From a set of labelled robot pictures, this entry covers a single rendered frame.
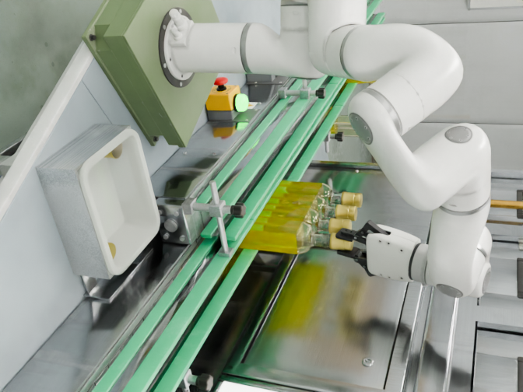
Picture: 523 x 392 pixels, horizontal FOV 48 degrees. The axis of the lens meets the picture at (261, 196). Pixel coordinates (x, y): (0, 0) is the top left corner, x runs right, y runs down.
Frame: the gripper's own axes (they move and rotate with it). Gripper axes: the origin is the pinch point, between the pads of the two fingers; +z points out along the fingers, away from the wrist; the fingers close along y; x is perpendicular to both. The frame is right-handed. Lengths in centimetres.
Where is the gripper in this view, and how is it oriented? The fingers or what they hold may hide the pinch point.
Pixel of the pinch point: (347, 243)
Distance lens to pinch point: 125.0
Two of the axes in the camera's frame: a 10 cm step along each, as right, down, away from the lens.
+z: -8.1, -2.0, 5.5
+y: -1.2, -8.6, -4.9
